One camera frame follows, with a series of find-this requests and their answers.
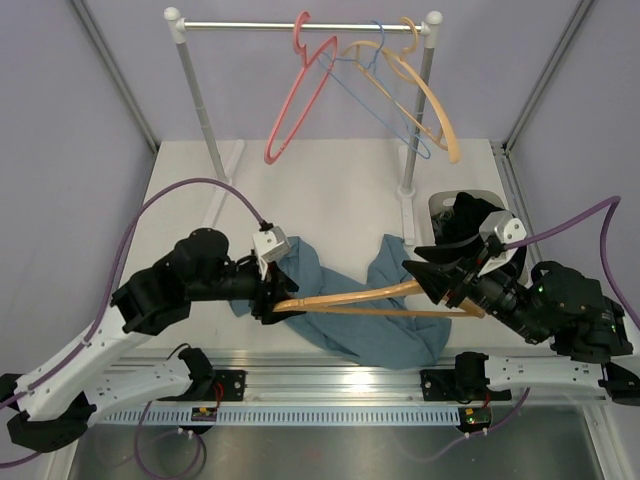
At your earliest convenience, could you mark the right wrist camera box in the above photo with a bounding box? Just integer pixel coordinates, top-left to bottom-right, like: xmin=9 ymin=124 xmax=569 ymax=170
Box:
xmin=479 ymin=210 xmax=527 ymax=276

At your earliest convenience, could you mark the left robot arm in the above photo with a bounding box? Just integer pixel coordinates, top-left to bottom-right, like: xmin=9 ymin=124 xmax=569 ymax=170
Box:
xmin=1 ymin=226 xmax=298 ymax=453

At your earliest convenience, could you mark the beige plastic hanger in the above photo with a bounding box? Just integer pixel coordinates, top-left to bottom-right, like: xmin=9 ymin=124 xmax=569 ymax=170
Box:
xmin=341 ymin=11 xmax=461 ymax=164

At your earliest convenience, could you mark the white laundry basket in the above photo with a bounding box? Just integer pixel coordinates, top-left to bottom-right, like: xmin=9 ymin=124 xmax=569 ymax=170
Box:
xmin=429 ymin=192 xmax=527 ymax=286

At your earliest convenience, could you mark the blue wire hanger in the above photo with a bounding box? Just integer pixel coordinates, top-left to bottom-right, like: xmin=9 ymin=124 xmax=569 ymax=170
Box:
xmin=315 ymin=20 xmax=432 ymax=160

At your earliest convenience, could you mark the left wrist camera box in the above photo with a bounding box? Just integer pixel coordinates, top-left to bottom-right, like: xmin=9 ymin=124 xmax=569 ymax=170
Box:
xmin=252 ymin=223 xmax=291 ymax=280

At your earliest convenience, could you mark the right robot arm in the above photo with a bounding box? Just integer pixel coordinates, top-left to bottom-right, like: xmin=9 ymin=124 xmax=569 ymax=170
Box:
xmin=402 ymin=237 xmax=639 ymax=406

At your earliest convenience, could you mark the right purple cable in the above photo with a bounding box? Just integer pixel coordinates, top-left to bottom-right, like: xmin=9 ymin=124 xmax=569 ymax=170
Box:
xmin=504 ymin=195 xmax=640 ymax=461

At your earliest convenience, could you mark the pink plastic hanger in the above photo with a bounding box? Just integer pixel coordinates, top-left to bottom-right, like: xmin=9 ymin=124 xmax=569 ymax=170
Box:
xmin=263 ymin=11 xmax=338 ymax=165

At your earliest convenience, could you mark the purple cable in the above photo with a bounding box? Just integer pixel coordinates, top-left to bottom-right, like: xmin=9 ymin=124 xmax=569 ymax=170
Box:
xmin=0 ymin=177 xmax=274 ymax=471
xmin=504 ymin=195 xmax=640 ymax=461

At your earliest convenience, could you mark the black garment in basket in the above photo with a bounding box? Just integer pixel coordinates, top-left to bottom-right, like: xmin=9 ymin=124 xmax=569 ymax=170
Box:
xmin=431 ymin=192 xmax=505 ymax=245

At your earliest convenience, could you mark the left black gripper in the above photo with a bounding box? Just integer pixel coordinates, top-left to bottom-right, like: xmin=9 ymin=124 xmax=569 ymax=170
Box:
xmin=189 ymin=255 xmax=308 ymax=324

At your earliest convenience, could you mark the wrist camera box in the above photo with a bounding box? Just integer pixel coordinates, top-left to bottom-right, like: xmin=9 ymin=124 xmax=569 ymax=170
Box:
xmin=479 ymin=210 xmax=527 ymax=276
xmin=252 ymin=223 xmax=291 ymax=280

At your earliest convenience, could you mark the brown wooden hanger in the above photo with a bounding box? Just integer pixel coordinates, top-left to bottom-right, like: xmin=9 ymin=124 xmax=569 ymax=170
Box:
xmin=273 ymin=279 xmax=487 ymax=319

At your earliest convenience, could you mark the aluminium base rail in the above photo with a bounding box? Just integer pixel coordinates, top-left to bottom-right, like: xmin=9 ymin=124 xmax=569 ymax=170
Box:
xmin=64 ymin=348 xmax=609 ymax=404

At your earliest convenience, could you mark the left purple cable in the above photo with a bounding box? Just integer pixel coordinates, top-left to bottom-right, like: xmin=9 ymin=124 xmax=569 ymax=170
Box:
xmin=0 ymin=177 xmax=274 ymax=471

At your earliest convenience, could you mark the white metal clothes rack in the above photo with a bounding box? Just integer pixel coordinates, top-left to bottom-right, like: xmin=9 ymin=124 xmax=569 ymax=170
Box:
xmin=163 ymin=7 xmax=438 ymax=246

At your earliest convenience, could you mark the slotted cable duct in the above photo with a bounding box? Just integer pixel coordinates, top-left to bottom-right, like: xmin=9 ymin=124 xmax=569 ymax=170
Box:
xmin=101 ymin=404 xmax=492 ymax=427

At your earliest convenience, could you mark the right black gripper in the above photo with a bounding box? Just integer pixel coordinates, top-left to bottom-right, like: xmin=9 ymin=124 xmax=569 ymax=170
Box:
xmin=398 ymin=232 xmax=545 ymax=343

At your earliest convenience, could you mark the blue-grey t shirt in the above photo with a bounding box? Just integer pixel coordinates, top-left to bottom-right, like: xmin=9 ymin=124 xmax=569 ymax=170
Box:
xmin=228 ymin=233 xmax=453 ymax=371

